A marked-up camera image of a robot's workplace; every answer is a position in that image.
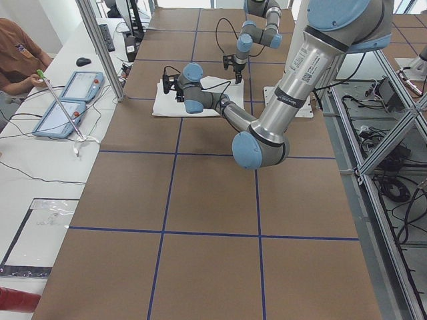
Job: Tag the white long-sleeve printed shirt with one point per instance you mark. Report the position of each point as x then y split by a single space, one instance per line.
167 106

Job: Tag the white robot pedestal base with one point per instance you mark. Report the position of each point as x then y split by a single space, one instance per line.
308 58

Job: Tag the lower blue teach pendant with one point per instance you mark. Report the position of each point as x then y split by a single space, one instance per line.
55 124

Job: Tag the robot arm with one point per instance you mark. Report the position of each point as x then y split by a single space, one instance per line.
334 28
250 33

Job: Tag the black power adapter with label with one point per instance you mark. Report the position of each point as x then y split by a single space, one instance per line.
130 48

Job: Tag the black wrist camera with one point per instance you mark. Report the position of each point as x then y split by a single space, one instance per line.
170 81
228 60

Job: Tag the red object at corner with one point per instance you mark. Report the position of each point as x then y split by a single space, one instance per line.
18 301

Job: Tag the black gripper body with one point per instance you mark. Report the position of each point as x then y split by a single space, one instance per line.
239 67
180 92

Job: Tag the black keyboard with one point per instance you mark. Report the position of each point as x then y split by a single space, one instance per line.
106 36

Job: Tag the silver rod with green tip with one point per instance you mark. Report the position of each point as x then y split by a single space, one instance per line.
81 137

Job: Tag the black computer mouse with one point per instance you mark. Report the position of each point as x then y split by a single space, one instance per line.
82 61

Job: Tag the blue teach pendant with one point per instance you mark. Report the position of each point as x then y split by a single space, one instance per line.
55 124
82 86

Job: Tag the person in brown shirt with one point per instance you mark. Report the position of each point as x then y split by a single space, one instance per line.
21 57

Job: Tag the aluminium frame post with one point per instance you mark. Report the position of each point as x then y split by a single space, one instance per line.
92 27

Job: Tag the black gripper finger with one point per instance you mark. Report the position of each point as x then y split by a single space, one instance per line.
239 80

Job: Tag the upper blue teach pendant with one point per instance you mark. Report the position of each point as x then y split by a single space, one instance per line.
82 86

